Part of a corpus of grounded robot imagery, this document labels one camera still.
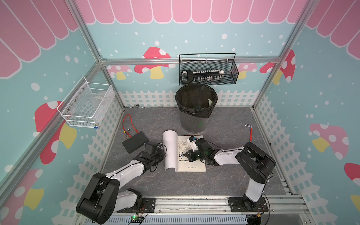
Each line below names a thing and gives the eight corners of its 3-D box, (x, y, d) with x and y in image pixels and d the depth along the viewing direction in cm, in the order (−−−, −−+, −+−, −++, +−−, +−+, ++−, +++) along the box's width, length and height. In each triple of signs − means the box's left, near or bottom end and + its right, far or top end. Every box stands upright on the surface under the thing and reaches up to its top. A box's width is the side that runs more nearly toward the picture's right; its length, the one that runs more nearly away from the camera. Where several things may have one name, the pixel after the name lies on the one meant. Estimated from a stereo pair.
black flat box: (128, 154, 95) (127, 152, 93) (123, 143, 101) (121, 141, 99) (149, 141, 101) (148, 140, 100) (142, 132, 107) (141, 130, 105)
